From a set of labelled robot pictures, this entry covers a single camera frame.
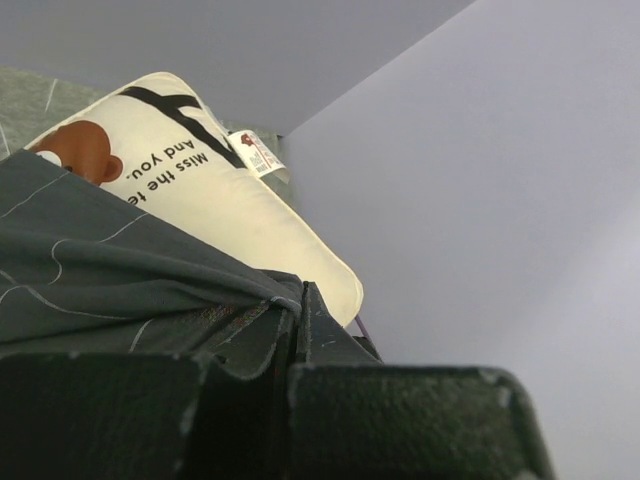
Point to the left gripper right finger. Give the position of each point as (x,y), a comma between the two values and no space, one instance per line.
(353,417)

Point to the cream bear print pillow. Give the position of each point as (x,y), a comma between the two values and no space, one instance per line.
(154,144)

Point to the dark grey checked pillowcase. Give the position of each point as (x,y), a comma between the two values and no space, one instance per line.
(82,270)

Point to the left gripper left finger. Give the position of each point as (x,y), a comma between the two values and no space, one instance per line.
(238,431)

